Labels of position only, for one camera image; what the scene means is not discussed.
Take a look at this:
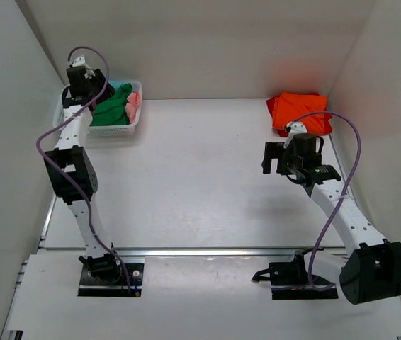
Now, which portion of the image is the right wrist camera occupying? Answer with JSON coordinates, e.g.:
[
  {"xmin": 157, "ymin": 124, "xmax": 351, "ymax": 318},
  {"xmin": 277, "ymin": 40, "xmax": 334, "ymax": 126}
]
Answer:
[{"xmin": 284, "ymin": 121, "xmax": 307, "ymax": 135}]

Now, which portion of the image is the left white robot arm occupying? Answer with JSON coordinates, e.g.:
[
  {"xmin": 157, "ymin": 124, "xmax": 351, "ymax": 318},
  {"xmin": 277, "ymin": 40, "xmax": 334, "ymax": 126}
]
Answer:
[{"xmin": 41, "ymin": 63, "xmax": 130, "ymax": 285}]

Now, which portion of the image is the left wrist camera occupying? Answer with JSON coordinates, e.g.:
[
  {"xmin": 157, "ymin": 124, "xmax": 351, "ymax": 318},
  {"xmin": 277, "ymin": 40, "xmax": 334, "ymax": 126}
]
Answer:
[{"xmin": 69, "ymin": 54, "xmax": 90, "ymax": 69}]

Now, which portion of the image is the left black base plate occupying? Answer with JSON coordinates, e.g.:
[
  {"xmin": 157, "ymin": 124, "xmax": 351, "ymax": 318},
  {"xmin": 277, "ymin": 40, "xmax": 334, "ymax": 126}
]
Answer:
[{"xmin": 78, "ymin": 254, "xmax": 145, "ymax": 298}]

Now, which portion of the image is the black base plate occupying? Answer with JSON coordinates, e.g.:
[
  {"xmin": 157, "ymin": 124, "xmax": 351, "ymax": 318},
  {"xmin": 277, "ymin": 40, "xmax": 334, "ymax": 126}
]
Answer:
[
  {"xmin": 269, "ymin": 261, "xmax": 339, "ymax": 300},
  {"xmin": 78, "ymin": 254, "xmax": 145, "ymax": 298}
]

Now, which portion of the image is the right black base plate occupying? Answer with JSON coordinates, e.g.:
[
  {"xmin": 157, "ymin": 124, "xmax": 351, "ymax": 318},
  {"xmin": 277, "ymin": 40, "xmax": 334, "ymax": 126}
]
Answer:
[{"xmin": 269, "ymin": 261, "xmax": 339, "ymax": 300}]

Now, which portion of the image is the orange folded shirt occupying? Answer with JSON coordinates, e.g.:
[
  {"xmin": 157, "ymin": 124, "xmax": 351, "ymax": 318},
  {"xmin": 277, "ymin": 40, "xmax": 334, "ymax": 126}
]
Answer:
[{"xmin": 271, "ymin": 91, "xmax": 329, "ymax": 137}]

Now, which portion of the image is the white plastic basket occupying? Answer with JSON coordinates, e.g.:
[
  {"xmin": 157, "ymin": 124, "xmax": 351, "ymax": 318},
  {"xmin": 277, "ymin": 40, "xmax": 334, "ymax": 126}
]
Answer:
[{"xmin": 52, "ymin": 79, "xmax": 143, "ymax": 137}]

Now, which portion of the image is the pink shirt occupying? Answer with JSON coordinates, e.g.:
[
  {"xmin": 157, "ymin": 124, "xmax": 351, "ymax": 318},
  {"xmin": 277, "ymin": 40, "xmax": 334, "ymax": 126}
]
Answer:
[{"xmin": 125, "ymin": 91, "xmax": 142, "ymax": 124}]

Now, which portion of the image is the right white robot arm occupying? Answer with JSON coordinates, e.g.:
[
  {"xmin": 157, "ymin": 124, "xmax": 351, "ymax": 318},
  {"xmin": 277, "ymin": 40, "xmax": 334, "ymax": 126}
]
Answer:
[{"xmin": 252, "ymin": 133, "xmax": 401, "ymax": 305}]

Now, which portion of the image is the green polo shirt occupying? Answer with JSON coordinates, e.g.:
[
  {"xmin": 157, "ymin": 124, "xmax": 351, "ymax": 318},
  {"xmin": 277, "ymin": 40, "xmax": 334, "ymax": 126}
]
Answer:
[{"xmin": 91, "ymin": 83, "xmax": 133, "ymax": 127}]

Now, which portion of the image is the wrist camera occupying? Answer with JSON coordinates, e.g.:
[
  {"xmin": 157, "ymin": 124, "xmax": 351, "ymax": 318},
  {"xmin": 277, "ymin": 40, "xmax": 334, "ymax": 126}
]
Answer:
[
  {"xmin": 284, "ymin": 121, "xmax": 307, "ymax": 135},
  {"xmin": 69, "ymin": 54, "xmax": 90, "ymax": 69}
]

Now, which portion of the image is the light blue shirt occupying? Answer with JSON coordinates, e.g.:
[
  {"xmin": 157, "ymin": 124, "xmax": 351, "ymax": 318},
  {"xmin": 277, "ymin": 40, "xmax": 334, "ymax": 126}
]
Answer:
[{"xmin": 108, "ymin": 80, "xmax": 124, "ymax": 90}]

